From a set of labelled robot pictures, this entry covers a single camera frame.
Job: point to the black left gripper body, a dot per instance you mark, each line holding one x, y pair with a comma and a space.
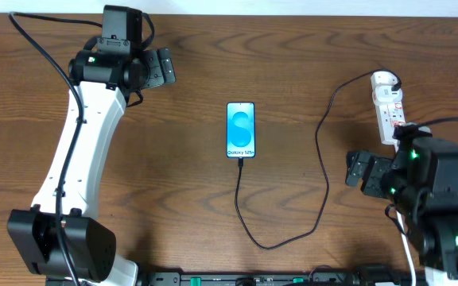
154, 69

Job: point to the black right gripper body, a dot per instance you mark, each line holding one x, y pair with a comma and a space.
374, 175

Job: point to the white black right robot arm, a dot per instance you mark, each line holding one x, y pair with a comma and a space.
421, 182

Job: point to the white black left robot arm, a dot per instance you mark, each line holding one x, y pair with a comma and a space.
59, 236

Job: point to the white USB charger plug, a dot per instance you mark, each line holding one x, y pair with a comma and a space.
385, 78

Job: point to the white power strip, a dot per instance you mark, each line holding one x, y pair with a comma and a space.
390, 113

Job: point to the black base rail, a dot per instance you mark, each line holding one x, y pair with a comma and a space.
318, 278

